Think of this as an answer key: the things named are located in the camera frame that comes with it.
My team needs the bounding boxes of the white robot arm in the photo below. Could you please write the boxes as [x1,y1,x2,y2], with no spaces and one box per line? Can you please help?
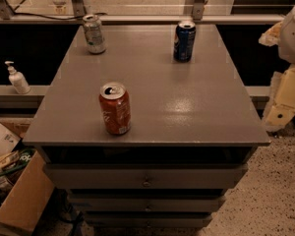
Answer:
[259,6,295,132]

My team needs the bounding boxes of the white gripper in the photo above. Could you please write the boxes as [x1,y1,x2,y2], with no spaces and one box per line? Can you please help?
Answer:
[262,64,295,132]

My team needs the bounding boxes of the bottom grey drawer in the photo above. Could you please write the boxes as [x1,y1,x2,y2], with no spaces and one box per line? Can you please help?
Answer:
[84,212,212,228]

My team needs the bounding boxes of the black cable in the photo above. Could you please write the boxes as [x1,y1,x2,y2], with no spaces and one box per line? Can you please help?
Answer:
[0,11,108,21]

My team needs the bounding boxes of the grey drawer cabinet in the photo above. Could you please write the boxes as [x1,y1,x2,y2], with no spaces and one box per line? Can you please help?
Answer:
[22,24,271,229]

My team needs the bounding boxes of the silver green soda can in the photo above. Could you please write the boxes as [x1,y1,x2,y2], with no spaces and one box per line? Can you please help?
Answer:
[83,14,106,54]

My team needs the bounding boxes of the blue pepsi can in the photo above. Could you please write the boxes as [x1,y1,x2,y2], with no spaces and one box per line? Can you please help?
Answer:
[173,21,196,62]

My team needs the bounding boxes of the white pump dispenser bottle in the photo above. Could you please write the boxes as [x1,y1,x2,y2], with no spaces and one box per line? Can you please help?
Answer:
[5,61,30,94]

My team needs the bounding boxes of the grey drawer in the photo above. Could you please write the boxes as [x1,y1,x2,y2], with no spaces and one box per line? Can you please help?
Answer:
[69,195,226,212]
[84,212,212,228]
[43,164,248,190]

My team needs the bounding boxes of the red soda can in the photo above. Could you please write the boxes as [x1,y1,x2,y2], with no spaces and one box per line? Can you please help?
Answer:
[98,82,131,135]

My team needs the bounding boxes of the brown cardboard box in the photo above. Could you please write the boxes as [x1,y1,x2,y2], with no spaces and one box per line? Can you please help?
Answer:
[0,116,56,235]

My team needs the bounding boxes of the top grey drawer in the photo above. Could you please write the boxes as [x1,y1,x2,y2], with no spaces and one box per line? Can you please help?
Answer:
[43,164,248,190]

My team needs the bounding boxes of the white flat cardboard piece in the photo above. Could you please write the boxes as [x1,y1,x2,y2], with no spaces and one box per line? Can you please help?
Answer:
[0,123,21,156]

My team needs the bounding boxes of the middle grey drawer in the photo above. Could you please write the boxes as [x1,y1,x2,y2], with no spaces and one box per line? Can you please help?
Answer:
[69,195,226,212]

